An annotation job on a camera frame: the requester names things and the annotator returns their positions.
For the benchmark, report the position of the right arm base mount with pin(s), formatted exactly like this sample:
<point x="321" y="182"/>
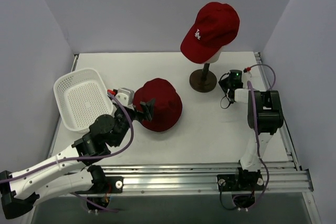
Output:
<point x="243" y="186"/>

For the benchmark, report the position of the cream mannequin head stand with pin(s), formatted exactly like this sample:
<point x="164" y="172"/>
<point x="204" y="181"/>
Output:
<point x="203" y="80"/>

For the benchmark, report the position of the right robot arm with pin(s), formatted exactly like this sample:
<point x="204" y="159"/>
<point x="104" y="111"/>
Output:
<point x="264" y="116"/>

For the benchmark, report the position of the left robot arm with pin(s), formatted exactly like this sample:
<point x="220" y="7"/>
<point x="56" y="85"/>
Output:
<point x="73" y="169"/>

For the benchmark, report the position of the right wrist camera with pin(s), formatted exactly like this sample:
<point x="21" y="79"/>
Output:
<point x="246" y="76"/>

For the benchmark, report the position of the dark red knit hat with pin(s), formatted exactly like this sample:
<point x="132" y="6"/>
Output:
<point x="167" y="107"/>

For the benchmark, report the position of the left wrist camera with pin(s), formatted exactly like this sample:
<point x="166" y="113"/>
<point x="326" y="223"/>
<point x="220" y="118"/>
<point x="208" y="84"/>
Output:
<point x="125" y="96"/>

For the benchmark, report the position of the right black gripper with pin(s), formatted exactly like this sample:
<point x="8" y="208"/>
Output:
<point x="228" y="85"/>

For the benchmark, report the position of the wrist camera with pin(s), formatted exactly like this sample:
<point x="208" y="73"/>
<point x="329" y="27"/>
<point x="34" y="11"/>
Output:
<point x="125" y="96"/>
<point x="246" y="76"/>

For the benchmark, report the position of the aluminium mounting rail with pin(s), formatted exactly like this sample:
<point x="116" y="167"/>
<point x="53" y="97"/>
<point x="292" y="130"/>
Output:
<point x="200" y="179"/>

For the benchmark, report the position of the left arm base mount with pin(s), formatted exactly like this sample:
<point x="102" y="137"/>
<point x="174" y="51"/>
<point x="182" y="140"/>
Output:
<point x="101" y="184"/>

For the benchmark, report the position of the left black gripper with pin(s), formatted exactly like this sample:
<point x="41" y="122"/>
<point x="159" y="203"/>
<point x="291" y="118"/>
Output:
<point x="146" y="109"/>

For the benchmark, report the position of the white perforated basket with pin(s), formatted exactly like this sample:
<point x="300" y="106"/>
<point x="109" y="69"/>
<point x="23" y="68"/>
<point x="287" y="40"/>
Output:
<point x="81" y="97"/>

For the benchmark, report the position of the red cap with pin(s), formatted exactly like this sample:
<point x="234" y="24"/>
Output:
<point x="216" y="25"/>

